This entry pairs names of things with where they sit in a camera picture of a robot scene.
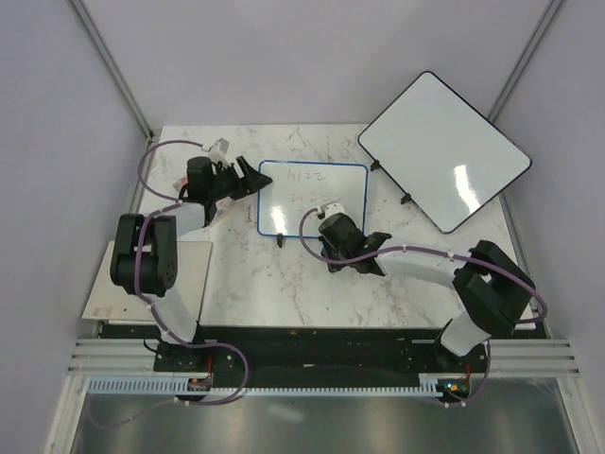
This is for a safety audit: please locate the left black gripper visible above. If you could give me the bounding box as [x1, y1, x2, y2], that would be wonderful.
[208, 157, 271, 202]

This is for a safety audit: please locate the small blue-framed whiteboard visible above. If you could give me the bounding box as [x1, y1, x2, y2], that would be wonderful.
[257, 160, 369, 237]

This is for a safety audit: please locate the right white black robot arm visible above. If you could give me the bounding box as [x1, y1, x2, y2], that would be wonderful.
[319, 210, 536, 373]

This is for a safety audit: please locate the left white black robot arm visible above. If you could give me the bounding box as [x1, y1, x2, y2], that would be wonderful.
[110, 156, 273, 372]

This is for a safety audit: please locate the large black-framed whiteboard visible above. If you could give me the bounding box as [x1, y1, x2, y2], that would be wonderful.
[357, 71, 532, 234]

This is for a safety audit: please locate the colourful patterned packet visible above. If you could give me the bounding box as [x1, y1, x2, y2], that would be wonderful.
[172, 175, 233, 212]

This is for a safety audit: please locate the grey metal plate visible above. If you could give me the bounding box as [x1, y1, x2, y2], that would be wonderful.
[81, 239, 214, 323]

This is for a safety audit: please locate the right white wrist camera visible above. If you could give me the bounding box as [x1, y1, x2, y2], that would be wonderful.
[317, 201, 346, 219]

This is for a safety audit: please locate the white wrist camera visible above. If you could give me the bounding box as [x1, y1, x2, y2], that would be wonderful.
[202, 138, 230, 166]
[317, 201, 346, 219]

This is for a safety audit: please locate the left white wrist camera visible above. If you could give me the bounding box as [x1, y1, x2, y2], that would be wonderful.
[202, 138, 230, 166]

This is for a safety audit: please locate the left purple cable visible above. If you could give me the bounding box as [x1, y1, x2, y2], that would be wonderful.
[84, 139, 251, 429]

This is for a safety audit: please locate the purple cable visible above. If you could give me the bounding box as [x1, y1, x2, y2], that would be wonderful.
[84, 139, 251, 429]
[301, 207, 549, 409]

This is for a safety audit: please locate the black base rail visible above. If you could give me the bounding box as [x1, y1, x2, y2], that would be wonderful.
[98, 323, 549, 379]

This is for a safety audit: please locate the white slotted cable duct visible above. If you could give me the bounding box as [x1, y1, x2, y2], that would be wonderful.
[88, 375, 468, 397]

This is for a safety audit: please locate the left aluminium corner post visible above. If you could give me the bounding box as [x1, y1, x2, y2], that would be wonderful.
[66, 0, 155, 143]

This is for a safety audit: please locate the aluminium corner post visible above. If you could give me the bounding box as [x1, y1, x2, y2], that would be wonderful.
[66, 0, 155, 143]
[487, 0, 567, 125]

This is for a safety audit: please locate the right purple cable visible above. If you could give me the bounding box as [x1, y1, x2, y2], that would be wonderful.
[301, 207, 549, 409]

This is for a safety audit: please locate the aluminium slotted rail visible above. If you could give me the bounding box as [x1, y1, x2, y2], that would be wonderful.
[67, 339, 580, 378]

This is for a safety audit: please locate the right aluminium corner post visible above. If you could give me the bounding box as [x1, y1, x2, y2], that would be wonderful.
[487, 0, 567, 125]

